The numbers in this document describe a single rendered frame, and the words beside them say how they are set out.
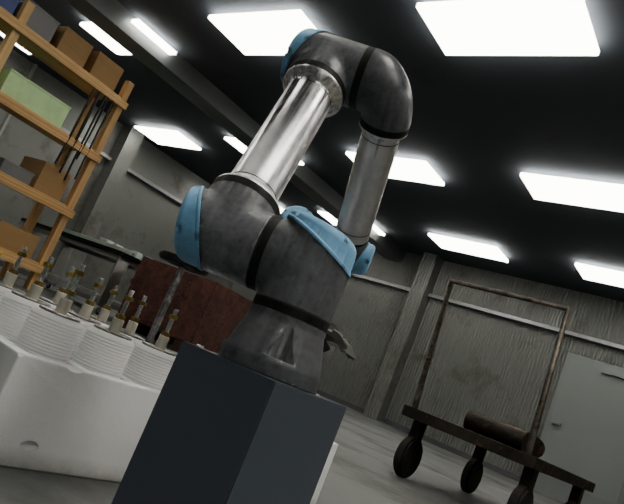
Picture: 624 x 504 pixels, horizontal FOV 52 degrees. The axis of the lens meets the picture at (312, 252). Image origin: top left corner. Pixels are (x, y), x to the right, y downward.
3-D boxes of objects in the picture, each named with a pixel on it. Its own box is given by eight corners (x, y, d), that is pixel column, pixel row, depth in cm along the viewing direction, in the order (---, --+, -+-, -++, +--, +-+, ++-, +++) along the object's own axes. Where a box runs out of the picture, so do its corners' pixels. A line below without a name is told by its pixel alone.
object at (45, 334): (21, 405, 116) (65, 314, 120) (51, 425, 111) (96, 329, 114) (-26, 397, 109) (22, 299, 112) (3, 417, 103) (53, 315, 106)
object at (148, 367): (93, 420, 129) (130, 337, 132) (135, 433, 134) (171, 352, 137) (105, 434, 121) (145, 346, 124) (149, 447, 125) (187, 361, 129)
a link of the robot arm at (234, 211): (254, 264, 85) (382, 33, 115) (155, 225, 88) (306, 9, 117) (254, 307, 95) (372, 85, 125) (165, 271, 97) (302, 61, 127)
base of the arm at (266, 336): (334, 402, 91) (359, 337, 93) (273, 380, 79) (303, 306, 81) (260, 369, 100) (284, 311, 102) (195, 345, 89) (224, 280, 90)
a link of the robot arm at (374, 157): (439, 58, 116) (372, 260, 146) (382, 40, 117) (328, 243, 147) (427, 79, 107) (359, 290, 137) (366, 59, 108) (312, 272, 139)
